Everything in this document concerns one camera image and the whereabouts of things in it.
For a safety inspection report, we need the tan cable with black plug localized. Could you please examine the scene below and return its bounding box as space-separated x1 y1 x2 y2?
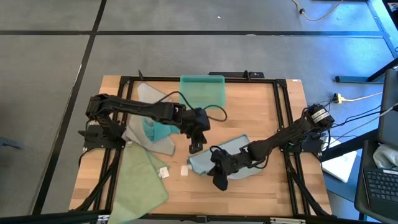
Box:
291 0 345 22

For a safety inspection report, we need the silver metal bracket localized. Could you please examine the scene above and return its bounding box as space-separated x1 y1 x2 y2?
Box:
269 217 307 224

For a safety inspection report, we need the crumpled white cloth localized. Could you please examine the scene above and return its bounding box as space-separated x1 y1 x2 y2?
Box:
372 144 398 171

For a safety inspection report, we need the teal mesh basket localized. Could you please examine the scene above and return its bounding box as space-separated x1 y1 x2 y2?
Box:
179 74 226 109

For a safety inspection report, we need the black mounting bar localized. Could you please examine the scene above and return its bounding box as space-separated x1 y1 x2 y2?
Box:
208 70 266 79

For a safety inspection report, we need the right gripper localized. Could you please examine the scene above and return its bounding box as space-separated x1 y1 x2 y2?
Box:
206 144 251 192

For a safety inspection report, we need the light blue microfiber towel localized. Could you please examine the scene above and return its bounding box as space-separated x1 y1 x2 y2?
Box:
180 134 266 180

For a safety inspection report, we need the dark laptop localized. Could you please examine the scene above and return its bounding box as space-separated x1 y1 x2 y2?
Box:
353 67 398 222

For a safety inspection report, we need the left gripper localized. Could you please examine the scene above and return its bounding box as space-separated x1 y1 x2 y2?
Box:
182 107 212 156

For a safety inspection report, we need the black aluminium table frame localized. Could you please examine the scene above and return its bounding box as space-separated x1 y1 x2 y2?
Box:
0 74 382 224

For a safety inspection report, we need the yellow power plug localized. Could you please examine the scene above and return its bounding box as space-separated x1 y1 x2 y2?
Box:
331 92 346 105

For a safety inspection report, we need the white cable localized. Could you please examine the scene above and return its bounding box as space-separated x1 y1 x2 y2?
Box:
347 105 398 134

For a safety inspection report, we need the light green microfiber towel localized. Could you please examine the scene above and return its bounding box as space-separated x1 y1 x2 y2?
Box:
108 141 171 224

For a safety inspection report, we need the teal microfiber towel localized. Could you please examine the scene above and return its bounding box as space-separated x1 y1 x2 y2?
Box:
142 117 181 143

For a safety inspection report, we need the metal desk frame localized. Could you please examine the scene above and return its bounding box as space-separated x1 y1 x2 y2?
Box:
334 0 398 84

